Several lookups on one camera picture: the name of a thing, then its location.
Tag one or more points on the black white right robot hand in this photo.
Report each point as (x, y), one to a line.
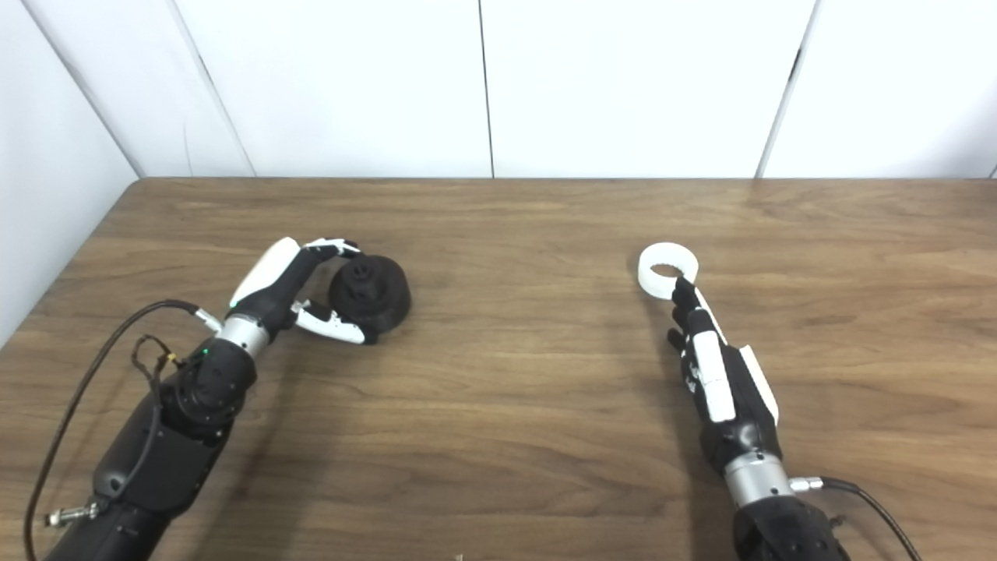
(740, 428)

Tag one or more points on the round black plastic part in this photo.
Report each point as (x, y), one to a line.
(385, 300)

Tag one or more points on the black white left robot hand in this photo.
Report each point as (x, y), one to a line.
(273, 296)

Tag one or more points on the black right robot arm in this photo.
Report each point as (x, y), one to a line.
(787, 530)

